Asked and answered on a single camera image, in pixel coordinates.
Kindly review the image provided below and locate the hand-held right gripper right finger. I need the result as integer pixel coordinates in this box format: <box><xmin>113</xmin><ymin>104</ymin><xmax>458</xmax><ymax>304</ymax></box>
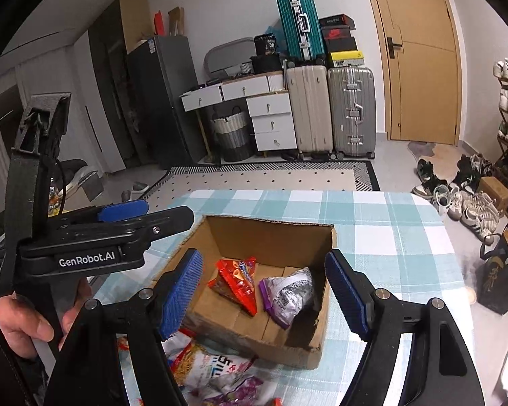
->
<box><xmin>324</xmin><ymin>250</ymin><xmax>485</xmax><ymax>406</ymax></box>

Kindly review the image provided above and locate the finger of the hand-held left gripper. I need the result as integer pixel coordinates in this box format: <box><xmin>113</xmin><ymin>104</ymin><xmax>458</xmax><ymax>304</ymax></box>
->
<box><xmin>59</xmin><ymin>205</ymin><xmax>194</xmax><ymax>247</ymax></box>
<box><xmin>61</xmin><ymin>200</ymin><xmax>150</xmax><ymax>228</ymax></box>

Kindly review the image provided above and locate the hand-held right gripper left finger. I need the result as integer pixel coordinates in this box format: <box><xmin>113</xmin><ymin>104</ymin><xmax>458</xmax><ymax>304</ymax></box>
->
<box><xmin>44</xmin><ymin>249</ymin><xmax>204</xmax><ymax>406</ymax></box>

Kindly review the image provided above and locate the purple gummy candy packet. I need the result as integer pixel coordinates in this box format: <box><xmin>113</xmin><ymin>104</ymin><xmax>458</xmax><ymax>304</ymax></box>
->
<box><xmin>207</xmin><ymin>374</ymin><xmax>282</xmax><ymax>406</ymax></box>

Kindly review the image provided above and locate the person's left hand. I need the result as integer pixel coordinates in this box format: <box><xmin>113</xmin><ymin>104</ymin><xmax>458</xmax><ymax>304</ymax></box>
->
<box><xmin>0</xmin><ymin>279</ymin><xmax>94</xmax><ymax>359</ymax></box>

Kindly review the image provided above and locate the flat cardboard box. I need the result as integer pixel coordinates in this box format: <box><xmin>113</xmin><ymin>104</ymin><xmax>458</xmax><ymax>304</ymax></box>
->
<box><xmin>65</xmin><ymin>171</ymin><xmax>106</xmax><ymax>204</ymax></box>

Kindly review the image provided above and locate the red snack packet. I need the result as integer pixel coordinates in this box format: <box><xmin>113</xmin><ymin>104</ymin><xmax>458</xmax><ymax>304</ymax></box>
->
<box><xmin>207</xmin><ymin>257</ymin><xmax>259</xmax><ymax>317</ymax></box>

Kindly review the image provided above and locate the purple silver snack packet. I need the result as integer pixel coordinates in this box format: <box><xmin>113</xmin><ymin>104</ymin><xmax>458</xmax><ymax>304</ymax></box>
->
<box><xmin>259</xmin><ymin>267</ymin><xmax>315</xmax><ymax>331</ymax></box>

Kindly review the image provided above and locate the teal checked tablecloth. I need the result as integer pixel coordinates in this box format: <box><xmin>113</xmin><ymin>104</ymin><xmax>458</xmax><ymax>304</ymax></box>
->
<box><xmin>93</xmin><ymin>188</ymin><xmax>475</xmax><ymax>406</ymax></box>

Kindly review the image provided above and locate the dark cloth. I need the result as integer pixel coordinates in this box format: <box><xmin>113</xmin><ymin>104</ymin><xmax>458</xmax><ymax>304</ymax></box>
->
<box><xmin>55</xmin><ymin>158</ymin><xmax>87</xmax><ymax>184</ymax></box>

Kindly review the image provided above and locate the patterned floor rug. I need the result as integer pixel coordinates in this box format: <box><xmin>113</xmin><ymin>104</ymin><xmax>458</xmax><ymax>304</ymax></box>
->
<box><xmin>144</xmin><ymin>161</ymin><xmax>382</xmax><ymax>204</ymax></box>

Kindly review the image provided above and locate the woven laundry basket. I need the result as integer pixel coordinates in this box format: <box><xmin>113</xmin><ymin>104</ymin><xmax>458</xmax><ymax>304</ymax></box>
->
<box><xmin>209</xmin><ymin>106</ymin><xmax>255</xmax><ymax>162</ymax></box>

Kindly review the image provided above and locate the white cabinet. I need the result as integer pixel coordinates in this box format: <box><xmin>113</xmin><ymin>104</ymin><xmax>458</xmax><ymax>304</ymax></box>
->
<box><xmin>74</xmin><ymin>31</ymin><xmax>125</xmax><ymax>174</ymax></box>

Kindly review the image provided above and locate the grey refrigerator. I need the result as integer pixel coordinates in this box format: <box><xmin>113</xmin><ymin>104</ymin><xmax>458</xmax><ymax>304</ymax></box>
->
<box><xmin>126</xmin><ymin>36</ymin><xmax>208</xmax><ymax>170</ymax></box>

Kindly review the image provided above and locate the dark wardrobe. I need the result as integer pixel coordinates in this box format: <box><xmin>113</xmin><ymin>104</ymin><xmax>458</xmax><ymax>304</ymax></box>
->
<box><xmin>88</xmin><ymin>0</ymin><xmax>153</xmax><ymax>170</ymax></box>

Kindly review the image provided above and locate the white drawer dresser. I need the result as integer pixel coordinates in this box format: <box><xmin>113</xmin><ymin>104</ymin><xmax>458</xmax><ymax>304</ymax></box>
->
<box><xmin>181</xmin><ymin>72</ymin><xmax>298</xmax><ymax>153</ymax></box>

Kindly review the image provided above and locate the pile of shoes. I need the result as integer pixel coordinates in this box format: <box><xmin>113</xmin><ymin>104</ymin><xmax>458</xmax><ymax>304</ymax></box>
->
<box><xmin>410</xmin><ymin>154</ymin><xmax>504</xmax><ymax>242</ymax></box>

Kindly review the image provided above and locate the black tote bag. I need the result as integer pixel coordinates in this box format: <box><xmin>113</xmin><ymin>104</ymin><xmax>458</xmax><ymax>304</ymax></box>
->
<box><xmin>476</xmin><ymin>232</ymin><xmax>508</xmax><ymax>316</ymax></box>

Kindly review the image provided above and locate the grey irregular door mat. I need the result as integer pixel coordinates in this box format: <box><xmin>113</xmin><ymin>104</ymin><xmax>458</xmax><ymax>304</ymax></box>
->
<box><xmin>406</xmin><ymin>140</ymin><xmax>438</xmax><ymax>161</ymax></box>

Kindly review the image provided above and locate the grey oval mirror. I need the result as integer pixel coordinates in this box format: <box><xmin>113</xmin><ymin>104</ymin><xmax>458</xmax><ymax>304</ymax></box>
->
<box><xmin>204</xmin><ymin>37</ymin><xmax>257</xmax><ymax>80</ymax></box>

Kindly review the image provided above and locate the beige suitcase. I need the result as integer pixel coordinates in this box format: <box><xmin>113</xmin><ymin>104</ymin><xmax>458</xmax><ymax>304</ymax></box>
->
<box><xmin>285</xmin><ymin>64</ymin><xmax>335</xmax><ymax>157</ymax></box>

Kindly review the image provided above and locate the small brown cardboard box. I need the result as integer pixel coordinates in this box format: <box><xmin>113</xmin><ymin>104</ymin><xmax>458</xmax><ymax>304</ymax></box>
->
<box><xmin>476</xmin><ymin>176</ymin><xmax>508</xmax><ymax>210</ymax></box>

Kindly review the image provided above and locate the black storage box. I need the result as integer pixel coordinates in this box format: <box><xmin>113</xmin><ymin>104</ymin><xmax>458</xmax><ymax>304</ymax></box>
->
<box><xmin>251</xmin><ymin>54</ymin><xmax>285</xmax><ymax>74</ymax></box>

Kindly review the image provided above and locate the silver suitcase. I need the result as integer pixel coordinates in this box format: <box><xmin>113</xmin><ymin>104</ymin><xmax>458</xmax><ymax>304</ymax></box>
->
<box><xmin>327</xmin><ymin>65</ymin><xmax>377</xmax><ymax>160</ymax></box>

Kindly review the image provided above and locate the brown paper bag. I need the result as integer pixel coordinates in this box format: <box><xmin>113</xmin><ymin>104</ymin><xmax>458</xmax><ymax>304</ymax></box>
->
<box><xmin>168</xmin><ymin>6</ymin><xmax>186</xmax><ymax>37</ymax></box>

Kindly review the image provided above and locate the black printed bag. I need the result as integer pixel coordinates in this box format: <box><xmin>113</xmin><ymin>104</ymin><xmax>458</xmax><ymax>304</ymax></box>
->
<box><xmin>254</xmin><ymin>34</ymin><xmax>280</xmax><ymax>57</ymax></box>

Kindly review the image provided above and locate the teal suitcase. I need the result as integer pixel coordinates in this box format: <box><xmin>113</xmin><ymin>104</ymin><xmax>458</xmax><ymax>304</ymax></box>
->
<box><xmin>276</xmin><ymin>0</ymin><xmax>326</xmax><ymax>62</ymax></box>

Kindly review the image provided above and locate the wooden door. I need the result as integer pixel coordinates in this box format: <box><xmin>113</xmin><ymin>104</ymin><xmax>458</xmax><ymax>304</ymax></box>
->
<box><xmin>360</xmin><ymin>0</ymin><xmax>462</xmax><ymax>146</ymax></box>

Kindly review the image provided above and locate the plain black shoe box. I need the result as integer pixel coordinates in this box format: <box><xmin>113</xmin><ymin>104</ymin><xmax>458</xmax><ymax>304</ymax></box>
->
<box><xmin>324</xmin><ymin>37</ymin><xmax>360</xmax><ymax>53</ymax></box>

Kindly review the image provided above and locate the red and black shoe box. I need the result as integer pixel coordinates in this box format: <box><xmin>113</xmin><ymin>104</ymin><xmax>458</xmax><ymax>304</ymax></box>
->
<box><xmin>322</xmin><ymin>27</ymin><xmax>352</xmax><ymax>41</ymax></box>

